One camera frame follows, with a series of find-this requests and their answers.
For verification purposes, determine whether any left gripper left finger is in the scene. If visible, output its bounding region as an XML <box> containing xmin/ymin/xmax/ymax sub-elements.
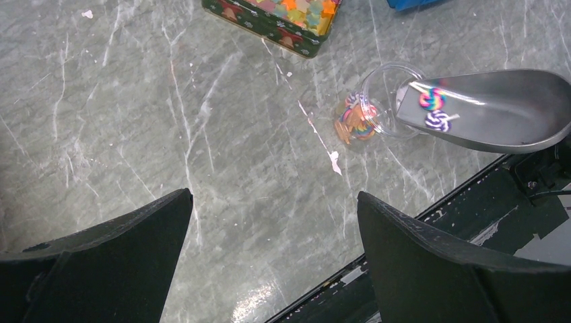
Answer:
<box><xmin>1</xmin><ymin>188</ymin><xmax>193</xmax><ymax>322</ymax></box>

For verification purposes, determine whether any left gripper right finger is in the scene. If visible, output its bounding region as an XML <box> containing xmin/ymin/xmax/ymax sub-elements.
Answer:
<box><xmin>358</xmin><ymin>192</ymin><xmax>570</xmax><ymax>322</ymax></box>

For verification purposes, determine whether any clear plastic cup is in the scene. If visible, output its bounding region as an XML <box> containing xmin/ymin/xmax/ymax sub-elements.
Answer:
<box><xmin>333</xmin><ymin>63</ymin><xmax>425</xmax><ymax>145</ymax></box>

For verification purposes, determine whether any metal scoop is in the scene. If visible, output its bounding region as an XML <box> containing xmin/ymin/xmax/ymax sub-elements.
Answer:
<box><xmin>396</xmin><ymin>69</ymin><xmax>570</xmax><ymax>154</ymax></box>

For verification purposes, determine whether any blue bin of lollipops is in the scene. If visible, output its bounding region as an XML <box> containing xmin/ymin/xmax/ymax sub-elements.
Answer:
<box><xmin>387</xmin><ymin>0</ymin><xmax>440</xmax><ymax>11</ymax></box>

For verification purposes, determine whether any candy tin with gummies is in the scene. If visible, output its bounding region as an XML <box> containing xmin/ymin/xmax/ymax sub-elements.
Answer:
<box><xmin>201</xmin><ymin>0</ymin><xmax>342</xmax><ymax>59</ymax></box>

